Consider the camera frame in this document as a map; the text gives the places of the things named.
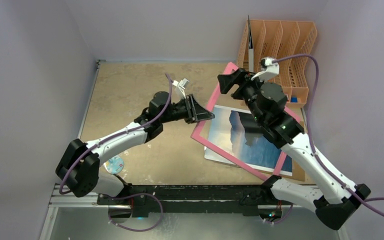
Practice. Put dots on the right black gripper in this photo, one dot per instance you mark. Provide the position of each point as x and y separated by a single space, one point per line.
240 84

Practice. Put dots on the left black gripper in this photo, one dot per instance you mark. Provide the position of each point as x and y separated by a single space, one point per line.
194 112

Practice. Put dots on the blue landscape photo print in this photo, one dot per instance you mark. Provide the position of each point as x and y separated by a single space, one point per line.
236 132

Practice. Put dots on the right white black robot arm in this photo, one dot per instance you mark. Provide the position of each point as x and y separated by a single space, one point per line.
304 159

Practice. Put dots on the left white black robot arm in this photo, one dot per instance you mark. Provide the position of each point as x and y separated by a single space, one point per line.
79 167

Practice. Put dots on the white folder in organizer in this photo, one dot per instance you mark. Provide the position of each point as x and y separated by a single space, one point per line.
250 46

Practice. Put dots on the orange plastic file organizer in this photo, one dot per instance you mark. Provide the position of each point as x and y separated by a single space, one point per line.
279 39

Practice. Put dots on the small blue block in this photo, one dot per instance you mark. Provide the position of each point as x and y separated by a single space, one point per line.
293 100

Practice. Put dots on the blue tape dispenser pack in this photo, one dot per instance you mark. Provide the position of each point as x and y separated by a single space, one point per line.
114 165

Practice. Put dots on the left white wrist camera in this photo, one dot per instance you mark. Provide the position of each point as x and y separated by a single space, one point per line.
180 86

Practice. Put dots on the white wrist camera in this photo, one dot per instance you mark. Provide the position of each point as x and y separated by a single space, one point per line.
180 86
269 69

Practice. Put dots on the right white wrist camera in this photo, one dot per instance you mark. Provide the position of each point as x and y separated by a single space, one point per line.
269 69

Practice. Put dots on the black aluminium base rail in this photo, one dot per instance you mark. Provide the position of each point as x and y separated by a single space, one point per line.
250 200

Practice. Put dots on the brown frame backing board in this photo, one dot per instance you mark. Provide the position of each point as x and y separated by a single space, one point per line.
290 169

